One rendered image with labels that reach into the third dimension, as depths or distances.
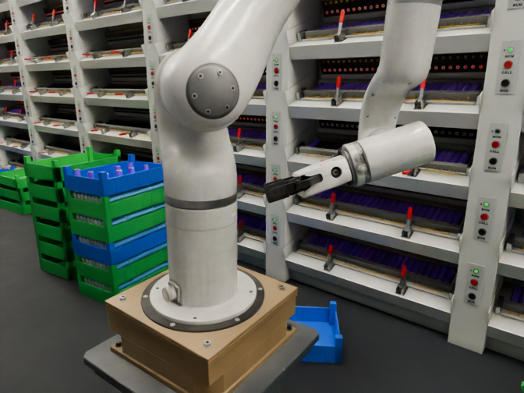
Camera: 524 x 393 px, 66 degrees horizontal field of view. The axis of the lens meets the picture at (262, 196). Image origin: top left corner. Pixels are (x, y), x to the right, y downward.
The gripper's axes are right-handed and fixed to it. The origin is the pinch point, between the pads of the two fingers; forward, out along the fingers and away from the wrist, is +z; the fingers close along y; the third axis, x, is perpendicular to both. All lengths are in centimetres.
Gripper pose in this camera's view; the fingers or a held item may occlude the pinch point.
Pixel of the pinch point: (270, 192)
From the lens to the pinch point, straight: 78.1
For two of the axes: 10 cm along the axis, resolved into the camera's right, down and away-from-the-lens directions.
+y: -0.1, -0.8, 10.0
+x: -3.1, -9.5, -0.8
